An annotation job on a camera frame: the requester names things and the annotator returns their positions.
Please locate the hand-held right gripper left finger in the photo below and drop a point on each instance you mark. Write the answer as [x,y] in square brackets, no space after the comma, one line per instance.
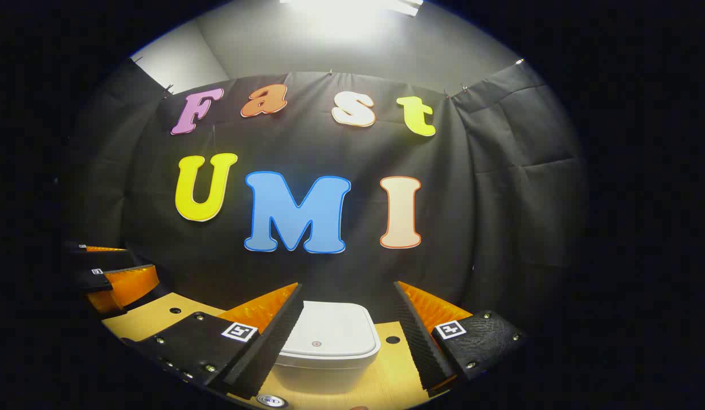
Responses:
[267,347]

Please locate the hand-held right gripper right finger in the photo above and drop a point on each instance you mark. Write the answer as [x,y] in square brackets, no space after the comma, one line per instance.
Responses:
[415,336]

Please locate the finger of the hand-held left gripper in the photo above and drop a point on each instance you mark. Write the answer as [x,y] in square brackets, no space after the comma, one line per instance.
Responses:
[96,248]
[130,282]

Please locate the white desktop garbage bin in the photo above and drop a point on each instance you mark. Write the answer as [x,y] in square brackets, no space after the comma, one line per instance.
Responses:
[330,326]

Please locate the wooden desktop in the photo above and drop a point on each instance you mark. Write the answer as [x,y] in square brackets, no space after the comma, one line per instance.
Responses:
[153,322]

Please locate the black backdrop cloth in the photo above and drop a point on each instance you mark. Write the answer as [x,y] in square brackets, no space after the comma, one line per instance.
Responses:
[312,145]

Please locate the ceiling light panel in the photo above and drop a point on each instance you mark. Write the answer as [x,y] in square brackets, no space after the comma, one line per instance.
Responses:
[352,5]

